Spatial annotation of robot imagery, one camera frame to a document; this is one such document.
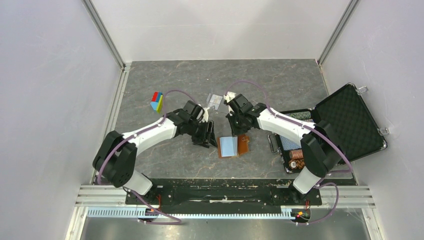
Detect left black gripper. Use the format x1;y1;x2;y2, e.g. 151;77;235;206
186;119;218;149

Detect brown leather card holder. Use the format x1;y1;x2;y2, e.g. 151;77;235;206
217;134;250;159

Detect clear plastic card sleeve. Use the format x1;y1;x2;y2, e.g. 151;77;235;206
206;93;223;111

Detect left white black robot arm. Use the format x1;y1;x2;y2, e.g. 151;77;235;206
92;100;218;204

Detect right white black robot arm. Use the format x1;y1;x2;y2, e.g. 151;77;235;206
224;94;347;204

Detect blue patterned card deck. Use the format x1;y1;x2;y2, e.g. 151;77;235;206
279;135;302;151

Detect green poker chip roll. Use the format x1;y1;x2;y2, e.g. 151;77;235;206
285;111;312;121

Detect orange brown poker chip roll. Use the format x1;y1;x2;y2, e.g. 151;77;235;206
289;149;304;160

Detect multicoloured block toy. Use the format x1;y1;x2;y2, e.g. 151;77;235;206
150;91;164;113

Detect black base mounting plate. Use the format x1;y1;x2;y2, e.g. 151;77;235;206
143;178;322;214

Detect black poker chip case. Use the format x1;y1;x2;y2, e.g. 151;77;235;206
283;83;388;162

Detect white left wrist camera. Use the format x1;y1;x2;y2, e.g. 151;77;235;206
196;104;210;123

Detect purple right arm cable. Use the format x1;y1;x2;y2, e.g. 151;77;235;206
225;80;354;226

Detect white slotted cable duct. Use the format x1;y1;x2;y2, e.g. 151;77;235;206
86;206;295;220

